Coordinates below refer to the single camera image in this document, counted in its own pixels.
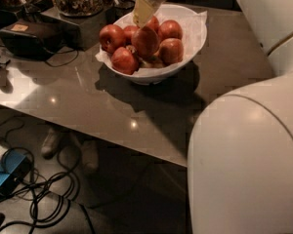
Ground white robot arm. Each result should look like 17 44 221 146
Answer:
188 0 293 234

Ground left white shoe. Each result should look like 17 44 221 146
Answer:
41 128 62 159

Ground blue box on floor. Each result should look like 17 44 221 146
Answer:
0 150 31 199

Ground yellowish apple front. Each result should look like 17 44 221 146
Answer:
141 57 164 68

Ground small red apple behind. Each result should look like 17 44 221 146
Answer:
124 25 139 44

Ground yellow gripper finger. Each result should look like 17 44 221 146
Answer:
132 0 160 27

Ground red apple top back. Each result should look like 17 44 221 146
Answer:
146 16 159 32

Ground dark grey box stand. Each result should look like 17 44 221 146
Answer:
41 7 115 50

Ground red apple far left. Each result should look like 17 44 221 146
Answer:
99 24 126 54

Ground black cup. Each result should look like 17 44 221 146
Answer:
114 0 135 20

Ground black device with label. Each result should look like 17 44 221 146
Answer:
0 19 63 61

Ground black floor cables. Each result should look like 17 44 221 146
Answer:
0 116 97 234

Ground red apple right front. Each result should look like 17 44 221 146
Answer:
158 38 184 65

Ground white shoe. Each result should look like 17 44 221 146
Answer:
41 128 62 159
81 140 99 176

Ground red apple front left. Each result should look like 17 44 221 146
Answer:
111 47 139 75

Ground right white shoe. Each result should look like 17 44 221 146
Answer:
81 140 99 176

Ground red apple right back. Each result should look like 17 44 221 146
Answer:
157 19 183 41

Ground black table cable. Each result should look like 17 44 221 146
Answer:
43 47 80 68

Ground white bowl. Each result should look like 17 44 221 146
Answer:
100 4 207 86

